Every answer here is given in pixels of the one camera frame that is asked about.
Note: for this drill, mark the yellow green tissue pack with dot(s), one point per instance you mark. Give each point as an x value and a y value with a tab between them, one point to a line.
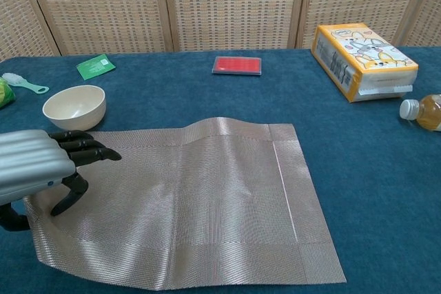
5	94

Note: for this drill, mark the green sachet packet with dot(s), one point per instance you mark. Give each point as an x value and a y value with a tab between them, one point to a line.
95	66

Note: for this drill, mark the beige woven placemat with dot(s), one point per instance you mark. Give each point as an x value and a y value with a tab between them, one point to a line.
206	204

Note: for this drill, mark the blue velvet tablecloth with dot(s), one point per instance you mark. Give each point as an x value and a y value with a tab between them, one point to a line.
379	187

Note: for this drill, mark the woven wooden folding screen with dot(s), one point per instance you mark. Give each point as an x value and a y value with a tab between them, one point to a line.
227	5

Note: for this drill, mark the orange corgi print tissue pack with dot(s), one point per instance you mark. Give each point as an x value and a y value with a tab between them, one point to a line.
365	63

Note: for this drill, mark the white ceramic bowl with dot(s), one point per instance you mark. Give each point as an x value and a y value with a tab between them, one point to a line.
74	108

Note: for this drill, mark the tea bottle with white cap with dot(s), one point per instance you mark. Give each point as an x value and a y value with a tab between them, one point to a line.
429	111

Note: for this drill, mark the mint green brush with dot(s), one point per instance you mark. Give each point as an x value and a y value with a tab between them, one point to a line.
25	84

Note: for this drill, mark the red flat card case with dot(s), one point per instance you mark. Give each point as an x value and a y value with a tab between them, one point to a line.
237	65

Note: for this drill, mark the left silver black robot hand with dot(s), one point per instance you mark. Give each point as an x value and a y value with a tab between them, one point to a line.
31	163

